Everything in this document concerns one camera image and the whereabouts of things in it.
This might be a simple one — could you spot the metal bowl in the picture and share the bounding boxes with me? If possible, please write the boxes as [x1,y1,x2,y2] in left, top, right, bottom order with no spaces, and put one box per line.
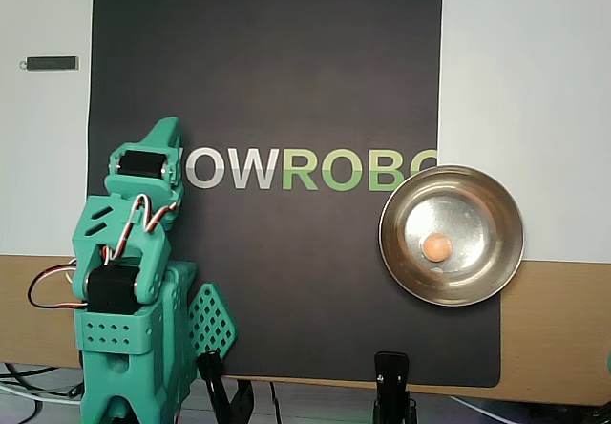
[378,164,525,307]

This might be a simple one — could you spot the teal gripper with servo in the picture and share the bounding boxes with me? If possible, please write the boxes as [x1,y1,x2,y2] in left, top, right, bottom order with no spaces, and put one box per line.
[103,117,185,205]

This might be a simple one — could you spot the thin black hanging cable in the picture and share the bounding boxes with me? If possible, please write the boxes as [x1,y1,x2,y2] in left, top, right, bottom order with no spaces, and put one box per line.
[267,380,284,424]

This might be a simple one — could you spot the orange ball with black base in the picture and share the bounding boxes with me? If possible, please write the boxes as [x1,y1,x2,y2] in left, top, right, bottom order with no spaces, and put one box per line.
[423,234,453,262]

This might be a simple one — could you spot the white sheet under mat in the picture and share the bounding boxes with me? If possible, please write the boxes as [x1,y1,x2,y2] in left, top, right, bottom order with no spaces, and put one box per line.
[0,0,611,264]

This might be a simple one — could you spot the black USB stick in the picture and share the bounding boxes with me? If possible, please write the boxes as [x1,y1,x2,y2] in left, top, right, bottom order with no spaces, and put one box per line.
[19,55,81,73]

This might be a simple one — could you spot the red white wrist servo cable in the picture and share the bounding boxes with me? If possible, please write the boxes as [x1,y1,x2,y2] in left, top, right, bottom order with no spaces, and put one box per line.
[27,259,90,311]

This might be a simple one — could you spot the white red gripper servo cable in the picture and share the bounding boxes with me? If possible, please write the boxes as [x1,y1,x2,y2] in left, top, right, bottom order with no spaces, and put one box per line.
[102,194,178,265]

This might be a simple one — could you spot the black table clamp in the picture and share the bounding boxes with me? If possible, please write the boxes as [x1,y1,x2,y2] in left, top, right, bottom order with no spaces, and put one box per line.
[196,350,257,424]

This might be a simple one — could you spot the black WOWROBO mat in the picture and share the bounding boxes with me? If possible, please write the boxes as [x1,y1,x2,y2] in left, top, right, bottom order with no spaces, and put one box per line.
[78,0,502,390]

